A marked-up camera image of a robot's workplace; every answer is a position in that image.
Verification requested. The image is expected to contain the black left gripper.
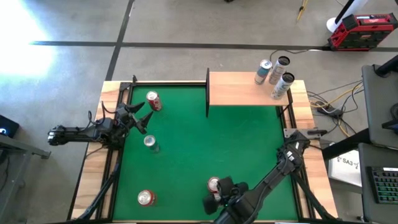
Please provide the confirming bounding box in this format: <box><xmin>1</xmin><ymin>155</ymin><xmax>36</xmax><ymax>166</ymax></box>
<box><xmin>114</xmin><ymin>101</ymin><xmax>154</xmax><ymax>136</ymax></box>

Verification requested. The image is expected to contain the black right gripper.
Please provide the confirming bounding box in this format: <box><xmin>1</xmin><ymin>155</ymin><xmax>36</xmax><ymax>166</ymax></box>
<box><xmin>203</xmin><ymin>176</ymin><xmax>249</xmax><ymax>215</ymax></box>

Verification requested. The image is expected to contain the orange-red Fanta can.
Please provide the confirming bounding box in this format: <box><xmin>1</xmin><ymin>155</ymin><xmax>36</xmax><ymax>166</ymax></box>
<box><xmin>207</xmin><ymin>176</ymin><xmax>220</xmax><ymax>194</ymax></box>

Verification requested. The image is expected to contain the teal Red Bull can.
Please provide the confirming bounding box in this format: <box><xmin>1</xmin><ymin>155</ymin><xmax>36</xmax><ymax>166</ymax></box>
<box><xmin>143</xmin><ymin>134</ymin><xmax>162</xmax><ymax>154</ymax></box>

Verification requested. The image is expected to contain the red soda can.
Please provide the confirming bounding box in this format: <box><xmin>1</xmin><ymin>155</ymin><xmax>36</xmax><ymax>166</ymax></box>
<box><xmin>137</xmin><ymin>189</ymin><xmax>158</xmax><ymax>207</ymax></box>

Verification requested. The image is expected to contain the tall white printed can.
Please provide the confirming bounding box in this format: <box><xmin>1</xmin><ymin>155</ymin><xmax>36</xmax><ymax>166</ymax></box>
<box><xmin>270</xmin><ymin>72</ymin><xmax>295</xmax><ymax>101</ymax></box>
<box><xmin>268</xmin><ymin>55</ymin><xmax>291</xmax><ymax>86</ymax></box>

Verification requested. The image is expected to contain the blue silver Red Bull can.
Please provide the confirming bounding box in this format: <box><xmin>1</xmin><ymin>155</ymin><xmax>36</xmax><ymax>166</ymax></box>
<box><xmin>254</xmin><ymin>58</ymin><xmax>273</xmax><ymax>86</ymax></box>

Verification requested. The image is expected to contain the green table mat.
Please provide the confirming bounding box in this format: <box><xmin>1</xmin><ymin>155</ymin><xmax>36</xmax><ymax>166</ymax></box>
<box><xmin>112</xmin><ymin>84</ymin><xmax>299</xmax><ymax>222</ymax></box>

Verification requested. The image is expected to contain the grey metal bench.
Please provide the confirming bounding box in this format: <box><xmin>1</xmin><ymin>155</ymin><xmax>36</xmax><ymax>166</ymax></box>
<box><xmin>0</xmin><ymin>133</ymin><xmax>52</xmax><ymax>224</ymax></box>

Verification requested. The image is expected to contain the white SA3 paper sign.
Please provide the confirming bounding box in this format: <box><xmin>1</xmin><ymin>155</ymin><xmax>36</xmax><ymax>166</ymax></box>
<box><xmin>328</xmin><ymin>149</ymin><xmax>363</xmax><ymax>187</ymax></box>

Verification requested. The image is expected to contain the black case with blue light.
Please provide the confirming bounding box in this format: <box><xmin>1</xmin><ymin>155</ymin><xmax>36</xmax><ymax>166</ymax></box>
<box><xmin>0</xmin><ymin>114</ymin><xmax>20</xmax><ymax>139</ymax></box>

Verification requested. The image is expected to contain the black power strip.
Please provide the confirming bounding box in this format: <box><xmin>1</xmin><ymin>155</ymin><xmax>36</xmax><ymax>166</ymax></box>
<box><xmin>312</xmin><ymin>101</ymin><xmax>345</xmax><ymax>118</ymax></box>

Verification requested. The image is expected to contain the grey desk top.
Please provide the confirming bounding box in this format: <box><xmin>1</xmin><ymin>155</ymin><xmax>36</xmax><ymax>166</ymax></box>
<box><xmin>361</xmin><ymin>63</ymin><xmax>398</xmax><ymax>150</ymax></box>
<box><xmin>357</xmin><ymin>142</ymin><xmax>398</xmax><ymax>224</ymax></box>

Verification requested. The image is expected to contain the black backlit keyboard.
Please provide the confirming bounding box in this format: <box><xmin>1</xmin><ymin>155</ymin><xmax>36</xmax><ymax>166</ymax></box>
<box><xmin>368</xmin><ymin>166</ymin><xmax>398</xmax><ymax>205</ymax></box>

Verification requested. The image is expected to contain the black desk device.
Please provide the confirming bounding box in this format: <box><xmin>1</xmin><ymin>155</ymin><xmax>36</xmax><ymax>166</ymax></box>
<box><xmin>381</xmin><ymin>119</ymin><xmax>398</xmax><ymax>135</ymax></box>

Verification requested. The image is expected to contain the red black tool case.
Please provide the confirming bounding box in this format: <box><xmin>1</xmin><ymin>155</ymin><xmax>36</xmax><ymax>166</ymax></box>
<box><xmin>326</xmin><ymin>12</ymin><xmax>398</xmax><ymax>52</ymax></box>

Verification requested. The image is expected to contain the black aluminium table frame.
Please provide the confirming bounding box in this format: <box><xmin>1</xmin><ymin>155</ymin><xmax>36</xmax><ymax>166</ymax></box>
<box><xmin>70</xmin><ymin>74</ymin><xmax>340</xmax><ymax>224</ymax></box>

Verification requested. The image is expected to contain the black cable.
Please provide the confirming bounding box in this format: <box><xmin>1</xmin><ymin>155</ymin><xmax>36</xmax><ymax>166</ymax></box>
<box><xmin>269</xmin><ymin>48</ymin><xmax>331</xmax><ymax>68</ymax></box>

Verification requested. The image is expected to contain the yellow power cord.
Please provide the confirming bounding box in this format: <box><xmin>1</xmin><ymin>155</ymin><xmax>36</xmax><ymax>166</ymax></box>
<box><xmin>309</xmin><ymin>82</ymin><xmax>363</xmax><ymax>138</ymax></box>

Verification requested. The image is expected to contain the yellow hanging cable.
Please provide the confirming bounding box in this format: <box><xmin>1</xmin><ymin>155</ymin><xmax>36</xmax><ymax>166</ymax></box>
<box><xmin>295</xmin><ymin>0</ymin><xmax>309</xmax><ymax>23</ymax></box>

